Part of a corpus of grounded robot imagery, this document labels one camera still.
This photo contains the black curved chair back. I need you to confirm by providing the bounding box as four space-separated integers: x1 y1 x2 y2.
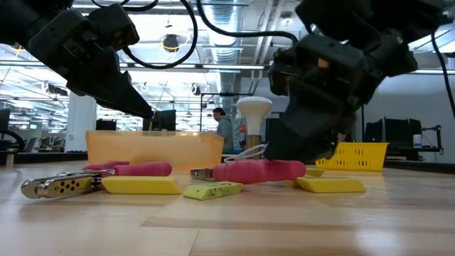
0 129 26 153

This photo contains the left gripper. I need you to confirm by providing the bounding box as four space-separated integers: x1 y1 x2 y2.
28 10 154 119

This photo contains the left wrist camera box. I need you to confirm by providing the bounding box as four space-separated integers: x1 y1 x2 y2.
87 3 140 51

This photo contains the yellow perforated plastic basket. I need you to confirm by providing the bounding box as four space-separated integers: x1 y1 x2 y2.
315 142 390 172

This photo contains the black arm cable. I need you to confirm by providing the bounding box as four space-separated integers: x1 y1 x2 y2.
91 0 199 70
196 0 300 46

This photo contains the black ceiling device yellow cable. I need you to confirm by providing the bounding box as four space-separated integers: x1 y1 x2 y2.
162 33 180 53

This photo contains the white square pillar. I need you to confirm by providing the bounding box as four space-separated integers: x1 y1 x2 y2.
65 92 98 153

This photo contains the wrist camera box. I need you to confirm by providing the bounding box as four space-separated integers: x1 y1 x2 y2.
268 33 367 107
87 3 140 51

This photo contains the orange translucent plastic bin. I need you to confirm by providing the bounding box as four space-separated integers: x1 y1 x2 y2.
85 129 225 174

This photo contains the large black monitor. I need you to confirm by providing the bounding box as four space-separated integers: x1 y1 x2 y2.
142 109 177 132

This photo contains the silver ribbed ventilation duct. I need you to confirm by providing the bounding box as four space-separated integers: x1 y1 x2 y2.
203 0 243 118

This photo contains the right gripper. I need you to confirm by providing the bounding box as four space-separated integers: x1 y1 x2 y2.
284 28 419 163

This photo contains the person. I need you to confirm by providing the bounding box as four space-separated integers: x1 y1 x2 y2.
212 107 235 150

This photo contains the black hanging cable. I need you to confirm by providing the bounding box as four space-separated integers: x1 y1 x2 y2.
430 31 455 120

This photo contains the black desk equipment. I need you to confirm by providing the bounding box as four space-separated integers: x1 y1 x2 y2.
364 118 423 157

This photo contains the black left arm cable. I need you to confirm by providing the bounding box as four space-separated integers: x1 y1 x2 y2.
91 0 199 70

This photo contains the pink-handled chrome hole punch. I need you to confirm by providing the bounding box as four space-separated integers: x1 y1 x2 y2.
189 159 307 185
20 160 173 200

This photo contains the lime green printed eraser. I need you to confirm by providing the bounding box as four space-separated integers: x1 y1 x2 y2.
182 181 245 201

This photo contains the small black monitor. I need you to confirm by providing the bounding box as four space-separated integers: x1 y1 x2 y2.
95 119 117 132

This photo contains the white lamp cable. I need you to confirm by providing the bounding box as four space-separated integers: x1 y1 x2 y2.
223 143 268 164

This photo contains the black jointed stand arm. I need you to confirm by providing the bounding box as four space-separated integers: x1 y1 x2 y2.
421 124 444 155

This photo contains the white shade brass lamp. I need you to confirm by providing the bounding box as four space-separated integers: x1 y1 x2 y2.
236 96 274 161

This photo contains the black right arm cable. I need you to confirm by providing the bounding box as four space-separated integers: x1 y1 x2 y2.
196 0 300 46

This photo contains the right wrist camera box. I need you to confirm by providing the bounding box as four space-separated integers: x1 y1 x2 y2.
268 33 367 107

